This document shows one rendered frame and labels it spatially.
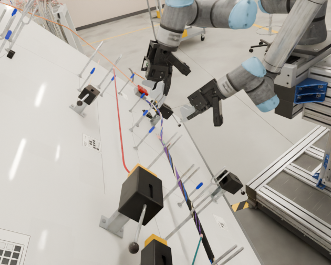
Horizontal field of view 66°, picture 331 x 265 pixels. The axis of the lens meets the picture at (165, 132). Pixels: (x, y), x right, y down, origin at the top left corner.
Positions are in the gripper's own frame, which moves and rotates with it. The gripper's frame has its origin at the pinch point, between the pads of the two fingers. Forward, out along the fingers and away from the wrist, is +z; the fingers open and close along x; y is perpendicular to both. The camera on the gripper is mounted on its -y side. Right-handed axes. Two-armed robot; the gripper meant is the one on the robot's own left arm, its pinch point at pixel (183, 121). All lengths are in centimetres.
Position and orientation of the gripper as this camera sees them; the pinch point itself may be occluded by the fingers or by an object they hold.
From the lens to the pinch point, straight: 101.7
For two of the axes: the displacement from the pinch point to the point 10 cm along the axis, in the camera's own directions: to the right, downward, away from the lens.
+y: -5.7, -8.2, -0.5
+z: -7.1, 4.6, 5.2
